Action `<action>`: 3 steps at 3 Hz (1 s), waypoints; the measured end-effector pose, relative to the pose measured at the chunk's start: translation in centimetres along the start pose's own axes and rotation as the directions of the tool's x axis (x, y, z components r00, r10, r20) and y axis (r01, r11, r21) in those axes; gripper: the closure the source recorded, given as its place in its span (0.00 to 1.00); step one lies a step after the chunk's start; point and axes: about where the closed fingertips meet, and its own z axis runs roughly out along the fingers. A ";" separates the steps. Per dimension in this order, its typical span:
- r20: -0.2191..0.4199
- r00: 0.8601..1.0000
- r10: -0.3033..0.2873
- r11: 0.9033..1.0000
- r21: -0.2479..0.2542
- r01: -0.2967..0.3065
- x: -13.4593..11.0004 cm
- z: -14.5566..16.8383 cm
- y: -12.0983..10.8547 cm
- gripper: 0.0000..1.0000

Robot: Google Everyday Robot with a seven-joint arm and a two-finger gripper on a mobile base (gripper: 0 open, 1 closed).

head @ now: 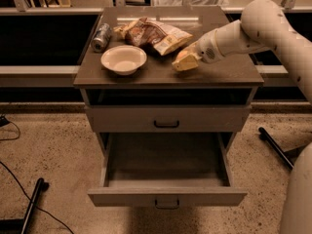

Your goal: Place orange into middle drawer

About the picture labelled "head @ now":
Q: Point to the orange fruit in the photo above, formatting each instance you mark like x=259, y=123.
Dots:
x=182, y=54

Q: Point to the black stand leg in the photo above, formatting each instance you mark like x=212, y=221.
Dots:
x=288, y=157
x=21, y=225

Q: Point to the black stand leg right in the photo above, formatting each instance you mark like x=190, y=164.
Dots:
x=288, y=157

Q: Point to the brown chip bag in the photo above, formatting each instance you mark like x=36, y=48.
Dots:
x=148, y=33

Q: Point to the silver soda can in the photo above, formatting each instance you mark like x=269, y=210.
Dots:
x=101, y=38

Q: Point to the closed grey upper drawer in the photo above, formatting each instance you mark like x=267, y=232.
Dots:
x=166, y=119

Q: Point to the open grey lower drawer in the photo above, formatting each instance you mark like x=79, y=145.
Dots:
x=166, y=171

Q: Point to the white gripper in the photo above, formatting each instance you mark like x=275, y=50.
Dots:
x=207, y=48

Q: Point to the grey drawer cabinet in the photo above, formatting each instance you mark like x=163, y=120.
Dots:
x=230, y=82

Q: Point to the white bowl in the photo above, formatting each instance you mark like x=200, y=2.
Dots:
x=124, y=60

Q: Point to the black stand leg left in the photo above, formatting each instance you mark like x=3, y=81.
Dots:
x=21, y=225

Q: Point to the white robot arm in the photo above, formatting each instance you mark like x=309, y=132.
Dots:
x=262, y=26

